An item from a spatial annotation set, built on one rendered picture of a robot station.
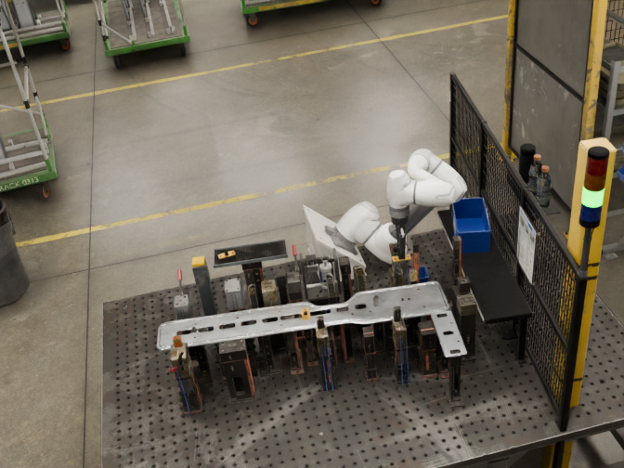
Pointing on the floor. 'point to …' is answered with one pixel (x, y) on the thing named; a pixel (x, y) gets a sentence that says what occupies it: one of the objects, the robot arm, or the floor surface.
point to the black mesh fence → (515, 252)
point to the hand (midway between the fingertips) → (401, 251)
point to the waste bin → (9, 261)
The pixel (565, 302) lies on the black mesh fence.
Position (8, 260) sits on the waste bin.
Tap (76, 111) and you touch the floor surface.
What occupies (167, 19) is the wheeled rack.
